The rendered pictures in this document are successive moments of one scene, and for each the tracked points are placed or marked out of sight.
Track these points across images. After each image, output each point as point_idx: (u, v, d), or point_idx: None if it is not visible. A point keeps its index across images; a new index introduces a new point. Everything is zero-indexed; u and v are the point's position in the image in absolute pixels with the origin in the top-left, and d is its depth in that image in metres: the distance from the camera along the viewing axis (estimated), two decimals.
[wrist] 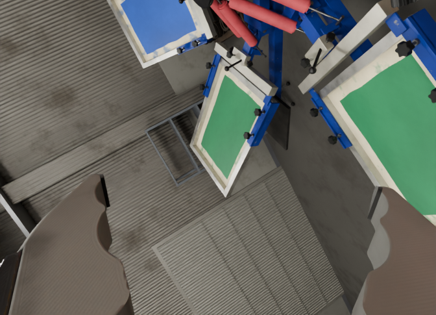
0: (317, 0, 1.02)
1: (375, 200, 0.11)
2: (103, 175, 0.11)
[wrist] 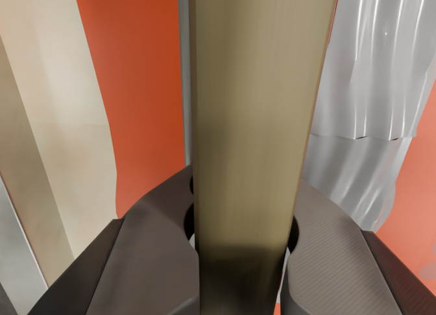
0: None
1: None
2: None
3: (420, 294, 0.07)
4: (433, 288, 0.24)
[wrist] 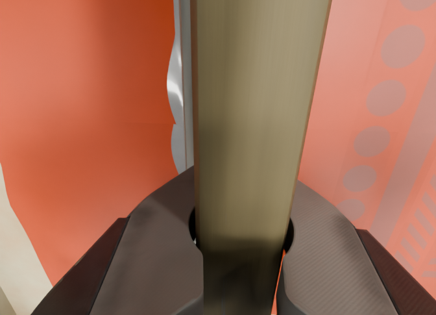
0: None
1: None
2: None
3: (414, 291, 0.07)
4: None
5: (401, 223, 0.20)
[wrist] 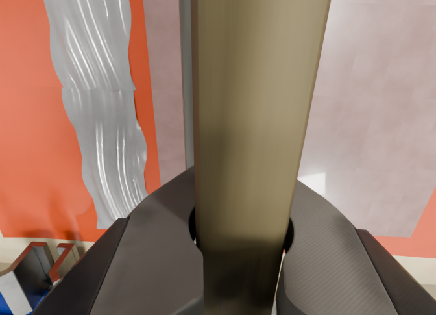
0: None
1: None
2: None
3: (414, 291, 0.07)
4: None
5: None
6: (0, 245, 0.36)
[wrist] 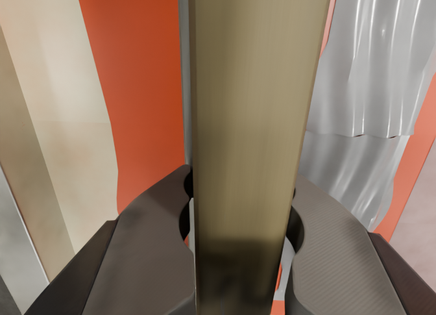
0: None
1: None
2: None
3: (427, 298, 0.07)
4: None
5: None
6: None
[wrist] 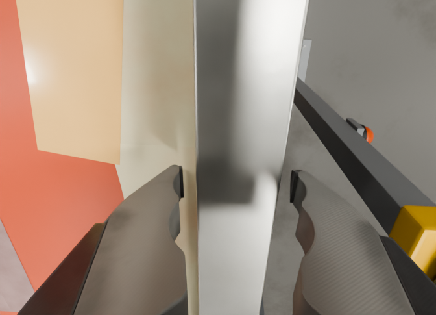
0: None
1: (294, 184, 0.12)
2: (182, 167, 0.12)
3: None
4: None
5: None
6: None
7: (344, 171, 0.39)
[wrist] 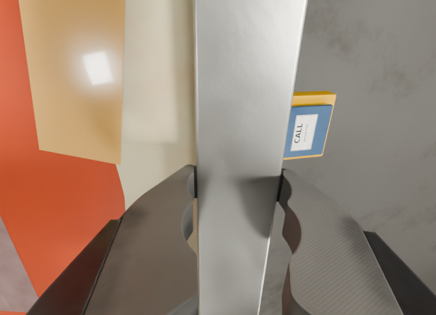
0: None
1: (279, 183, 0.12)
2: None
3: (423, 295, 0.07)
4: None
5: None
6: None
7: None
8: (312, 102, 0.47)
